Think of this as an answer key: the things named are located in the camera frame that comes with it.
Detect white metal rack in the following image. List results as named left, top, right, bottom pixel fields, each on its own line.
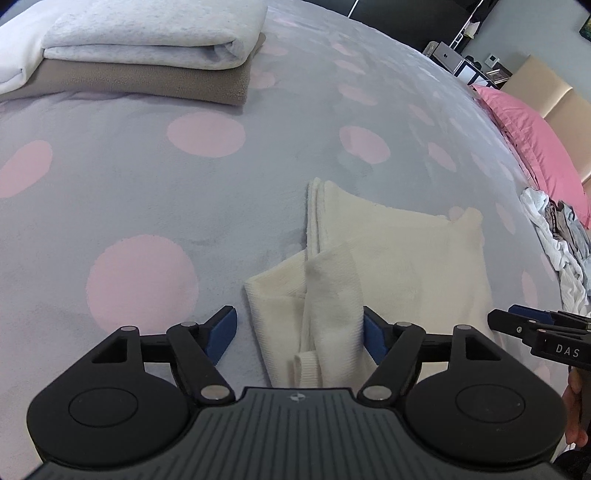
left=450, top=0, right=490, bottom=49

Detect white folded cloth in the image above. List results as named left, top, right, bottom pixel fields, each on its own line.
left=0, top=0, right=63, bottom=95

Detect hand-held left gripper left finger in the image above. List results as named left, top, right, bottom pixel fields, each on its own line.
left=90, top=305, right=238, bottom=408

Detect dark wardrobe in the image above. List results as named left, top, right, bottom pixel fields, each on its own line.
left=344, top=0, right=467, bottom=51

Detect white crumpled clothes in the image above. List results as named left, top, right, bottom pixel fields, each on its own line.
left=519, top=188, right=591, bottom=315

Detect grey brown crumpled cloth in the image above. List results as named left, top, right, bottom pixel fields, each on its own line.
left=545, top=200, right=591, bottom=259

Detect beige folded cloth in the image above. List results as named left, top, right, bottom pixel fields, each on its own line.
left=0, top=32, right=267, bottom=107

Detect person's right hand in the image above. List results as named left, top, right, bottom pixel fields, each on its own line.
left=566, top=369, right=591, bottom=448

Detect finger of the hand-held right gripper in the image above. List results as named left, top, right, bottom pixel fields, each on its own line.
left=487, top=310, right=539, bottom=344
left=508, top=305, right=591, bottom=329

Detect light grey folded fleece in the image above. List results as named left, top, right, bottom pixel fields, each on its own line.
left=41, top=0, right=267, bottom=71

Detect beige padded headboard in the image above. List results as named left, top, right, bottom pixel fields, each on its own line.
left=501, top=54, right=591, bottom=185

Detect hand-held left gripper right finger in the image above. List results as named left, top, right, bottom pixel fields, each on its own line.
left=358, top=305, right=497, bottom=408

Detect white storage cabinet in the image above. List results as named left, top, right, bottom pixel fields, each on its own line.
left=422, top=41, right=513, bottom=88

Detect cream knit garment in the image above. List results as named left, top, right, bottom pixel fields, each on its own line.
left=244, top=178, right=497, bottom=388

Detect pink pillow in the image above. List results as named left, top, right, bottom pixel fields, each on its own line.
left=471, top=84, right=591, bottom=229

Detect grey pink-dotted blanket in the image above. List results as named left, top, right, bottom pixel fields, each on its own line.
left=0, top=4, right=571, bottom=416

